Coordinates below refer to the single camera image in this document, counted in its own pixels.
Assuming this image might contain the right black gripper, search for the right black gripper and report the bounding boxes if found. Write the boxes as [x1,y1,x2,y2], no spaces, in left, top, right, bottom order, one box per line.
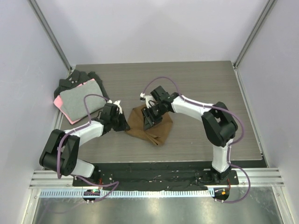
[141,103,165,132]

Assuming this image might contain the brown cloth napkin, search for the brown cloth napkin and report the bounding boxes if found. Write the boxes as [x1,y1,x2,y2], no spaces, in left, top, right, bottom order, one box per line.
[126,105,173,146]

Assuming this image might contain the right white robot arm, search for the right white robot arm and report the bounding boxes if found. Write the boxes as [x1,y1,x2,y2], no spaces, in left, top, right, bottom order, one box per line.
[140,86,238,184]

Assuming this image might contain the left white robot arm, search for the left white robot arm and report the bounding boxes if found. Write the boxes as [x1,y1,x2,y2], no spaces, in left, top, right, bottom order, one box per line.
[39,100,130,186]

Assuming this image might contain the pink cloth napkin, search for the pink cloth napkin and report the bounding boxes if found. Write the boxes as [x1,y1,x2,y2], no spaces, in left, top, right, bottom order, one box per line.
[53,79,96,125]

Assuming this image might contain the black cloth pile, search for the black cloth pile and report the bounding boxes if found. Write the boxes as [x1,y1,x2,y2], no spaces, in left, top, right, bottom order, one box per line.
[54,70,109,99]

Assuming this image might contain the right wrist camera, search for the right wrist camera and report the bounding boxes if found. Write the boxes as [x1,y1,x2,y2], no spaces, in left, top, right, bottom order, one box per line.
[140,93,156,108]

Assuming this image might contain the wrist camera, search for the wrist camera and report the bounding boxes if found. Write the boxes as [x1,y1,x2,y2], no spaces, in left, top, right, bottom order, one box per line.
[108,100,123,114]
[140,93,156,108]

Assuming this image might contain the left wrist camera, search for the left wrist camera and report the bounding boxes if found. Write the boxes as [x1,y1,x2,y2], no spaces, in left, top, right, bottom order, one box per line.
[108,100,123,114]

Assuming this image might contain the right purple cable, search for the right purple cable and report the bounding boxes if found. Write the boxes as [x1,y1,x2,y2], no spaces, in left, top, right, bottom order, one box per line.
[142,76,252,205]

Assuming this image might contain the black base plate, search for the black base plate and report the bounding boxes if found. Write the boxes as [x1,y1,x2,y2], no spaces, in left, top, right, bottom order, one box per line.
[73,161,239,191]

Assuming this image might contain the white slotted cable duct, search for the white slotted cable duct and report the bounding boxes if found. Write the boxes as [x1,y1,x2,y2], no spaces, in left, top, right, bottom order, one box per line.
[40,188,214,198]

